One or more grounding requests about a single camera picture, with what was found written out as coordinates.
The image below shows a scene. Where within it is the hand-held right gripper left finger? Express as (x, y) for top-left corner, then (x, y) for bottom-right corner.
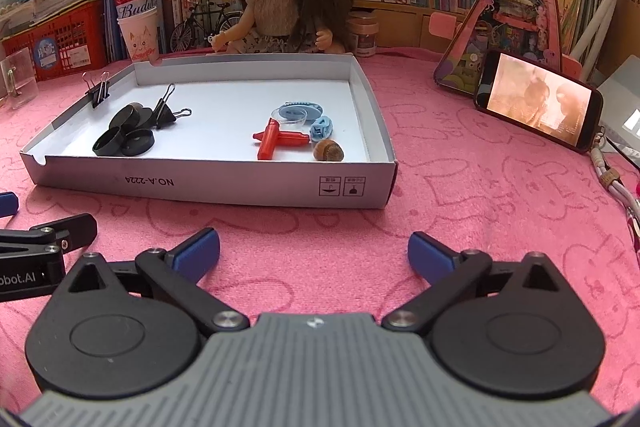
(65, 227), (251, 334)

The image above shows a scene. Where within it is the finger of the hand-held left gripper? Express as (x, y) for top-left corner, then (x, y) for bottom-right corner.
(0, 191), (20, 219)
(0, 213), (98, 258)

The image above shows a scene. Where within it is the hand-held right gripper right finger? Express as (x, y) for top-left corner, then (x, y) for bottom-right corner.
(382, 231), (563, 334)

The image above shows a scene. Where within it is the black round cap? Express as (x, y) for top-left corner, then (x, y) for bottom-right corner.
(92, 126), (127, 156)
(121, 128), (155, 156)
(108, 104), (143, 131)

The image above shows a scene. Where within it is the white cardboard box tray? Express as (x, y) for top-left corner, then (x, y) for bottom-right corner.
(20, 53), (399, 210)

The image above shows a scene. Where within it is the red plastic peg toy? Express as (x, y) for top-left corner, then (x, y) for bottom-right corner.
(257, 118), (282, 161)

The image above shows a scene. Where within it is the brown acorn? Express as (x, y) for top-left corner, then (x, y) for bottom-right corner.
(313, 138), (346, 162)

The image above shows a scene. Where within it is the light blue oval clip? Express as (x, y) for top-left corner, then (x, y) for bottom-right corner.
(270, 99), (325, 125)

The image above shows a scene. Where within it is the pink bunny-print cloth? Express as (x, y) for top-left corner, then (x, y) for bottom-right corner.
(0, 47), (640, 408)

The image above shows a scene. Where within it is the clear acrylic holder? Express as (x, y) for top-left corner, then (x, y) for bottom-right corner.
(0, 47), (40, 110)

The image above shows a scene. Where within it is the black binder clip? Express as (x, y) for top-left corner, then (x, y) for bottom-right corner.
(150, 83), (192, 129)
(81, 71), (112, 108)

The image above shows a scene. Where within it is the blue shark-shaped clip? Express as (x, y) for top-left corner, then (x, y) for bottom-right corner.
(309, 116), (335, 142)

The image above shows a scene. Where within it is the red plastic crate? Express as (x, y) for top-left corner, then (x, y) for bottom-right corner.
(1, 0), (108, 82)

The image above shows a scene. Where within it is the black smartphone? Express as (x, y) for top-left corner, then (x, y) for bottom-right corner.
(472, 48), (606, 154)

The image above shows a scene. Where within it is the white cat-print paper cup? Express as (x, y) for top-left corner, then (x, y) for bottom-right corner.
(116, 12), (162, 62)

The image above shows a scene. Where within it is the black toy bicycle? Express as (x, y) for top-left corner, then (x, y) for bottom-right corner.
(170, 2), (243, 54)

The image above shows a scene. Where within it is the small beige jar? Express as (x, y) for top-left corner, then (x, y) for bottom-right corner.
(348, 11), (380, 58)

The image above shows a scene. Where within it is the wooden desk drawer unit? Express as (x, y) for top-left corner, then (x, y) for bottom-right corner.
(350, 2), (468, 50)

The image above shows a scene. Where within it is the pink triangular toy case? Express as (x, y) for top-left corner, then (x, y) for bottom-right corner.
(429, 0), (583, 100)

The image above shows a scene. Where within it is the brown cardboard board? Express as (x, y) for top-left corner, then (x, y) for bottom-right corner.
(595, 0), (640, 78)

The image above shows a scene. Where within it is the white cable bundle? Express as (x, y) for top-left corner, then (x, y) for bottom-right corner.
(590, 132), (640, 253)

